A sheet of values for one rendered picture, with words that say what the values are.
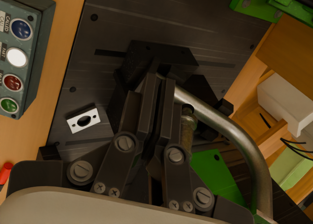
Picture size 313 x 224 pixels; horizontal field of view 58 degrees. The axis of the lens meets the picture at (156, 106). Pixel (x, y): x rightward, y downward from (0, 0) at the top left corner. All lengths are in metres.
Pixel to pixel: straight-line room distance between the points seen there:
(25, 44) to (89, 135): 0.27
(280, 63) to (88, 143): 0.46
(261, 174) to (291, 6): 0.27
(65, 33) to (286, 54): 0.49
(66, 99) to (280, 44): 0.48
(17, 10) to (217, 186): 0.34
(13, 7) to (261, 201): 0.39
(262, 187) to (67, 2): 0.37
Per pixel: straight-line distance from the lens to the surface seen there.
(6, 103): 0.39
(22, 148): 0.54
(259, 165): 0.48
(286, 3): 0.49
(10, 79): 0.37
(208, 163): 0.45
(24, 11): 0.33
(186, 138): 0.39
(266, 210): 0.44
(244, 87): 0.82
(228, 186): 0.45
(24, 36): 0.34
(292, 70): 0.70
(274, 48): 0.72
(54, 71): 0.44
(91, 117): 0.52
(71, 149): 0.58
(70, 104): 0.49
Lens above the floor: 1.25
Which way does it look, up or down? 36 degrees down
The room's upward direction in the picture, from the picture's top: 143 degrees clockwise
